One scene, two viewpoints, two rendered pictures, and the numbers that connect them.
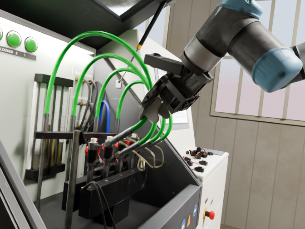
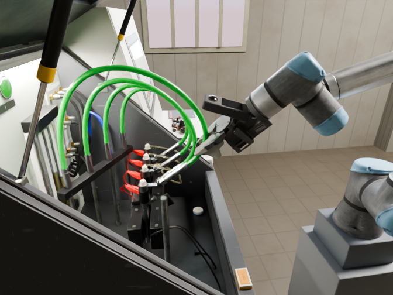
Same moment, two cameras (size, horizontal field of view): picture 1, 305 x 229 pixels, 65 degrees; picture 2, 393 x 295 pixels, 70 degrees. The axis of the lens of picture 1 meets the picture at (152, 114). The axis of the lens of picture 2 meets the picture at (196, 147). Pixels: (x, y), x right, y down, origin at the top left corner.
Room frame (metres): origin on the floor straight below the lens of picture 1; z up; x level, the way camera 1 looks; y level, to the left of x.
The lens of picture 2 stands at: (0.05, 0.38, 1.52)
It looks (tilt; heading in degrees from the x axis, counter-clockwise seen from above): 25 degrees down; 329
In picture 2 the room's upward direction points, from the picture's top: straight up
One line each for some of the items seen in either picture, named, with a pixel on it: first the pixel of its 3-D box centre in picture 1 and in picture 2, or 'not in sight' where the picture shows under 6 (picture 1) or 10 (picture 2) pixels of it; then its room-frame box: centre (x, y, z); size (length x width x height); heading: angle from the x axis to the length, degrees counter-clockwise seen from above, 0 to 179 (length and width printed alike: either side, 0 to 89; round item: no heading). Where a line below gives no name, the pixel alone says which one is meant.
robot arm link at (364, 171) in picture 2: not in sight; (371, 181); (0.40, -0.46, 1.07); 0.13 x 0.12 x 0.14; 145
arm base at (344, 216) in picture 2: not in sight; (361, 211); (0.41, -0.46, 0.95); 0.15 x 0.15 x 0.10
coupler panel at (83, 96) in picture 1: (83, 102); (65, 122); (1.03, 0.30, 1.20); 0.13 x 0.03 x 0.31; 155
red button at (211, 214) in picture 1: (209, 214); not in sight; (0.99, -0.28, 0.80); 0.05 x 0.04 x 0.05; 155
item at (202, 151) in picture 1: (200, 151); (181, 122); (1.31, -0.28, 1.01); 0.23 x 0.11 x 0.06; 155
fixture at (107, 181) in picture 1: (110, 195); (150, 212); (0.81, 0.11, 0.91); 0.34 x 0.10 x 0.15; 155
